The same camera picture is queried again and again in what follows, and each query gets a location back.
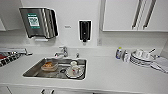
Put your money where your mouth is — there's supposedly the small wall label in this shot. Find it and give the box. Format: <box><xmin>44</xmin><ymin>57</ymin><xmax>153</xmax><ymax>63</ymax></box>
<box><xmin>64</xmin><ymin>24</ymin><xmax>72</xmax><ymax>29</ymax></box>

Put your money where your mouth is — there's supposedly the white two-door base cabinet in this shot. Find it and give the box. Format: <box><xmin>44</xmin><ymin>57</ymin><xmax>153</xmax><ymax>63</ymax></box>
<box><xmin>9</xmin><ymin>85</ymin><xmax>95</xmax><ymax>94</ymax></box>

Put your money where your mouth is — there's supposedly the white wall cabinet three-door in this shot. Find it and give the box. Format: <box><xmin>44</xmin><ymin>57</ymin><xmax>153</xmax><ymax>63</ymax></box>
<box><xmin>101</xmin><ymin>0</ymin><xmax>168</xmax><ymax>33</ymax></box>

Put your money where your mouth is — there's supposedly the metal spoon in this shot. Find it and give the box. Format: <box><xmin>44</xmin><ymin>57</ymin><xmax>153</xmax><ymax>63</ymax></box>
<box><xmin>146</xmin><ymin>47</ymin><xmax>157</xmax><ymax>58</ymax></box>

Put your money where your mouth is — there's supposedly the white plate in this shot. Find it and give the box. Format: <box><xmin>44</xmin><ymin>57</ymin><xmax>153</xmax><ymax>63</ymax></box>
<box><xmin>65</xmin><ymin>66</ymin><xmax>86</xmax><ymax>80</ymax></box>

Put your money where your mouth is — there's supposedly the black wall soap dispenser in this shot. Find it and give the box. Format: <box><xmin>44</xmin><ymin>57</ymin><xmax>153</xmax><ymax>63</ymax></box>
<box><xmin>77</xmin><ymin>19</ymin><xmax>93</xmax><ymax>44</ymax></box>

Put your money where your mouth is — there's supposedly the white bowl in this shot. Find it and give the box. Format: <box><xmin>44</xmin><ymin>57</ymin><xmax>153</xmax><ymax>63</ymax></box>
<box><xmin>134</xmin><ymin>48</ymin><xmax>148</xmax><ymax>58</ymax></box>

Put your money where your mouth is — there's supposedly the chrome sink faucet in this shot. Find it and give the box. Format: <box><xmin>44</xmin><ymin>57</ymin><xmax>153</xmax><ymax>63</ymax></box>
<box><xmin>53</xmin><ymin>45</ymin><xmax>70</xmax><ymax>59</ymax></box>

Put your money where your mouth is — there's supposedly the grey paper towel dispenser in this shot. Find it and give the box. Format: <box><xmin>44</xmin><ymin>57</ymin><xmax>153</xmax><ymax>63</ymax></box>
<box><xmin>18</xmin><ymin>6</ymin><xmax>60</xmax><ymax>41</ymax></box>

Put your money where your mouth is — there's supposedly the orange food container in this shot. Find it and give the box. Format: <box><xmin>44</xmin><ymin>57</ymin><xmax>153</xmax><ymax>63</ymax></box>
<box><xmin>40</xmin><ymin>59</ymin><xmax>59</xmax><ymax>73</ymax></box>

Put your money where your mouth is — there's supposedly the small sink soap pump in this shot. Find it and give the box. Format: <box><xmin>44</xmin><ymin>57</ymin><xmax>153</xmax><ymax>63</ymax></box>
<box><xmin>75</xmin><ymin>48</ymin><xmax>81</xmax><ymax>59</ymax></box>

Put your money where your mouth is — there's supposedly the small white bottle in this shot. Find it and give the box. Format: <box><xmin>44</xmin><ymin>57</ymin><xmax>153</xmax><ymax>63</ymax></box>
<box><xmin>122</xmin><ymin>49</ymin><xmax>131</xmax><ymax>64</ymax></box>

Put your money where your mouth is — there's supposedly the white wall outlet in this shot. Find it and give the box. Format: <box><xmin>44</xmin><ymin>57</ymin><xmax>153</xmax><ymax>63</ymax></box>
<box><xmin>96</xmin><ymin>37</ymin><xmax>103</xmax><ymax>46</ymax></box>

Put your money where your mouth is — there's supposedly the wire dish drying rack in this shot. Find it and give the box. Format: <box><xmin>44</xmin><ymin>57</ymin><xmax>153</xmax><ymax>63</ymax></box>
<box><xmin>0</xmin><ymin>47</ymin><xmax>34</xmax><ymax>68</ymax></box>

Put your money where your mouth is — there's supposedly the blue dish soap bottle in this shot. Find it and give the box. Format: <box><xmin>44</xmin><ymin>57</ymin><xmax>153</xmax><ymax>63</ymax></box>
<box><xmin>115</xmin><ymin>46</ymin><xmax>123</xmax><ymax>61</ymax></box>

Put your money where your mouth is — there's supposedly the stack of white plates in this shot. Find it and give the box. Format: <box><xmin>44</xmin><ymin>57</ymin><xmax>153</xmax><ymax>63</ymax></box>
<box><xmin>129</xmin><ymin>48</ymin><xmax>158</xmax><ymax>69</ymax></box>

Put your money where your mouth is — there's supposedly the stainless steel sink basin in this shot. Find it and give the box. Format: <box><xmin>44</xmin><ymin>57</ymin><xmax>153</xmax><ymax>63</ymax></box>
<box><xmin>22</xmin><ymin>56</ymin><xmax>89</xmax><ymax>81</ymax></box>

